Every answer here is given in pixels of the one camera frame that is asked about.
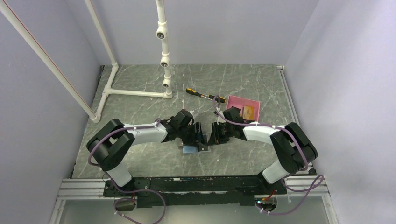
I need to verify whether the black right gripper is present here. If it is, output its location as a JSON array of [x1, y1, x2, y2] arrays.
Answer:
[[207, 122, 234, 146]]

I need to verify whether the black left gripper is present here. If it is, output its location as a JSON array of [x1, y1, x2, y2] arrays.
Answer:
[[178, 122, 206, 147]]

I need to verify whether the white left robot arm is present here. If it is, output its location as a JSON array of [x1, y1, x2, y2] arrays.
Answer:
[[86, 109, 208, 196]]

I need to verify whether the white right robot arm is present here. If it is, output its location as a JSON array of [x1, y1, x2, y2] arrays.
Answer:
[[207, 107, 318, 194]]

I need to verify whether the grey leather card holder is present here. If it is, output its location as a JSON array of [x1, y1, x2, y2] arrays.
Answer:
[[181, 133, 211, 154]]

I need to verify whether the pink plastic card box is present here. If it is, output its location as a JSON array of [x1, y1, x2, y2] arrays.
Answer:
[[226, 95, 261, 121]]

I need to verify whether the yellow black screwdriver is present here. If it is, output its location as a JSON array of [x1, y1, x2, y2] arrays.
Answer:
[[185, 88, 226, 103]]

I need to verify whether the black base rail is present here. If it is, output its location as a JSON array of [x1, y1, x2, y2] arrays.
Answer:
[[103, 175, 287, 208]]

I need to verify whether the white PVC pipe frame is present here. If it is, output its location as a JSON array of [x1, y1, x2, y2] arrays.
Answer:
[[0, 0, 173, 124]]

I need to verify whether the aluminium extrusion frame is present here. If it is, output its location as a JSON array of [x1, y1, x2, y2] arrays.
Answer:
[[49, 65, 339, 224]]

